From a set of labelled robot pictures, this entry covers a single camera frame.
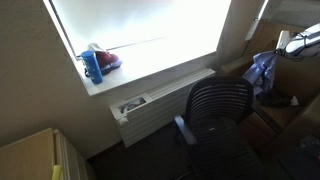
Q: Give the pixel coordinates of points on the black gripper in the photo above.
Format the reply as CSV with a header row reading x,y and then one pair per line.
x,y
280,51

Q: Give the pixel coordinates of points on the blue shirt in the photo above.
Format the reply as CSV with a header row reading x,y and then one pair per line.
x,y
261,70

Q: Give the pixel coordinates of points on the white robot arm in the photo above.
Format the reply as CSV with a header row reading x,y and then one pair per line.
x,y
305,40

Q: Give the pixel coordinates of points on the black office chair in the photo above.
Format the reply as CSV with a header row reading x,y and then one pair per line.
x,y
216,100

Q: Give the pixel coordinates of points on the grey window blinds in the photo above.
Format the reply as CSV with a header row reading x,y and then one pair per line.
x,y
296,11

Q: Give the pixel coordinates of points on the dark garment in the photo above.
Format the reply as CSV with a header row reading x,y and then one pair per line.
x,y
275,100

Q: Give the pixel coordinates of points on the white crumpled paper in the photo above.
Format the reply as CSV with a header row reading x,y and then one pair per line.
x,y
294,101

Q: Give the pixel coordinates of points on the dark blue bag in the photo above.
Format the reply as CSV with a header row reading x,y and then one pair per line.
x,y
310,148

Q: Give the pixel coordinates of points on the blue water bottle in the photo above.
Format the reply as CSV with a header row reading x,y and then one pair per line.
x,y
92,68

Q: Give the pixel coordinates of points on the yellow sticky note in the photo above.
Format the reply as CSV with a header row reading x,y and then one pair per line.
x,y
56,172

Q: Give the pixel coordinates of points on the light wooden cabinet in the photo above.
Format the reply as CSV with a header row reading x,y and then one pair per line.
x,y
26,156

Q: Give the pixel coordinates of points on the white wall heater unit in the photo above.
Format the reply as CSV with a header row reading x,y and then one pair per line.
x,y
156,107

